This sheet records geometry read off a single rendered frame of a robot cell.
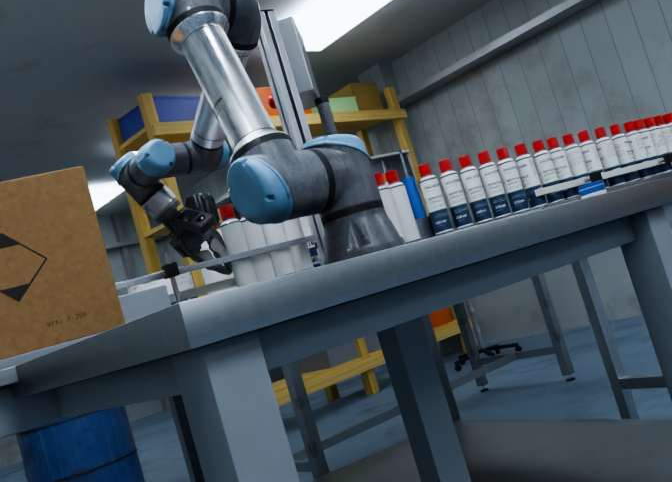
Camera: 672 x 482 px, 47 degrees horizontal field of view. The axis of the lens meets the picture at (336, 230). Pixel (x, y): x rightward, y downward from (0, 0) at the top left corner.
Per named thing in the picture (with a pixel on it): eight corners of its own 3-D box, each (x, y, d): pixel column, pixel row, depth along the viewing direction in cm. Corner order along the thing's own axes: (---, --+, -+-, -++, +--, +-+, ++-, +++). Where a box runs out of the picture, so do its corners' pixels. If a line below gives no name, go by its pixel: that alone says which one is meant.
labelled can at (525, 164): (551, 204, 232) (530, 140, 233) (539, 208, 229) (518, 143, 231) (539, 209, 236) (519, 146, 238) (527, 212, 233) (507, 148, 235)
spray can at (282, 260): (295, 275, 190) (272, 196, 192) (298, 273, 185) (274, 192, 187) (275, 280, 189) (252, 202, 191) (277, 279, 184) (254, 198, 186)
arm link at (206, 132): (260, -37, 155) (208, 150, 186) (213, -39, 149) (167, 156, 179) (289, -7, 150) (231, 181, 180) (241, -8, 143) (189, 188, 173)
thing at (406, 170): (414, 244, 227) (389, 162, 230) (440, 234, 216) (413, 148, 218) (376, 254, 220) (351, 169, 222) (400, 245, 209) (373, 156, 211)
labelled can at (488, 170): (504, 218, 228) (483, 153, 230) (515, 214, 224) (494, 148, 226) (491, 222, 226) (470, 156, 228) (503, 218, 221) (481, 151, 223)
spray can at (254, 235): (269, 282, 189) (246, 203, 191) (281, 278, 186) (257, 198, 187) (252, 287, 186) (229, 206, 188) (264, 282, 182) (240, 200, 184)
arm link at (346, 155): (396, 195, 137) (374, 124, 139) (337, 207, 129) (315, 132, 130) (357, 213, 147) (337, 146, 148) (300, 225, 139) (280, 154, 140)
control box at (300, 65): (322, 104, 199) (302, 36, 200) (314, 89, 182) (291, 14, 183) (285, 116, 199) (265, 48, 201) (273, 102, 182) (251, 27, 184)
